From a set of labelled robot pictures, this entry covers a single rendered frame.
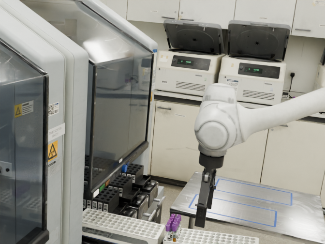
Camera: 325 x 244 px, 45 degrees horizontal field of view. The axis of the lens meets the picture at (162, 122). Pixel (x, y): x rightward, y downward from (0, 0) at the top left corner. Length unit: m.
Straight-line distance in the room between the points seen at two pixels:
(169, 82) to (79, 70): 2.50
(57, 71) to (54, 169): 0.26
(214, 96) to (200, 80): 2.40
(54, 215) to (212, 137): 0.50
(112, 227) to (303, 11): 2.82
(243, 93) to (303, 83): 0.82
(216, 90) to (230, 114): 0.16
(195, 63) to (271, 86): 0.69
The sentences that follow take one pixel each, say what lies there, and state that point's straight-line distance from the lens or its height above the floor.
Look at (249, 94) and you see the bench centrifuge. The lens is 3.50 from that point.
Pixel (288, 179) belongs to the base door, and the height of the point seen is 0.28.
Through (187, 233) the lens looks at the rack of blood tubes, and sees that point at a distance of 1.37.
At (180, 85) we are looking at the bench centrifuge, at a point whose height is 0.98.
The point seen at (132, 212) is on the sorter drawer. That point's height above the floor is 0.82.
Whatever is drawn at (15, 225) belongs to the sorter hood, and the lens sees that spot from 0.99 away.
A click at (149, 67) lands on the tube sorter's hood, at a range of 1.73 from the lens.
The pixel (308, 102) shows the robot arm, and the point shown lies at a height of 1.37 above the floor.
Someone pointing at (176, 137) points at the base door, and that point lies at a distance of 3.68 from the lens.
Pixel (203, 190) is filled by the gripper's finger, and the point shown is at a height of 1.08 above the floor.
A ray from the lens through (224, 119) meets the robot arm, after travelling 0.96.
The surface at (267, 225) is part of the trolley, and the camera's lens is 1.62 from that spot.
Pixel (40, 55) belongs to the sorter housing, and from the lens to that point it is 1.00.
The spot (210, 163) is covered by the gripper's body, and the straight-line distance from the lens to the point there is 1.19.
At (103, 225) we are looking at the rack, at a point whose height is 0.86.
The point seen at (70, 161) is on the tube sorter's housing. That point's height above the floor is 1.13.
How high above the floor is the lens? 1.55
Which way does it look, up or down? 15 degrees down
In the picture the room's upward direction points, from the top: 5 degrees clockwise
